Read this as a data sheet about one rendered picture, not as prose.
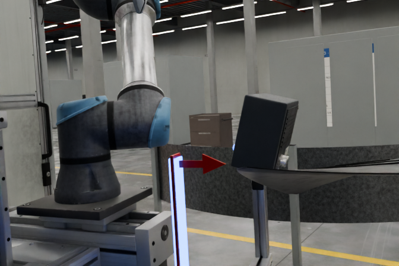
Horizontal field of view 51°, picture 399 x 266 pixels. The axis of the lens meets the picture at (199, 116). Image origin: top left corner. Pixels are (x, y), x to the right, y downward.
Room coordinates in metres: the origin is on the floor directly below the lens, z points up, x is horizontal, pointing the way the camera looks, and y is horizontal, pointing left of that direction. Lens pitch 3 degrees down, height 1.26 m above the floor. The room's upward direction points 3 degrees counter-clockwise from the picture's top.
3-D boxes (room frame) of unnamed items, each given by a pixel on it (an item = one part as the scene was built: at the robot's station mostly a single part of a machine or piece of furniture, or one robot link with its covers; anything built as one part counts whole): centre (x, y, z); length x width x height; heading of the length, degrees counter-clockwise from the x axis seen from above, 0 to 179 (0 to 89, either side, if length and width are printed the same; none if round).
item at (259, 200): (1.01, -0.13, 0.96); 0.03 x 0.03 x 0.20; 70
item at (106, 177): (0.98, 0.27, 1.09); 0.15 x 0.15 x 0.10
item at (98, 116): (0.98, 0.27, 1.20); 0.13 x 0.12 x 0.14; 98
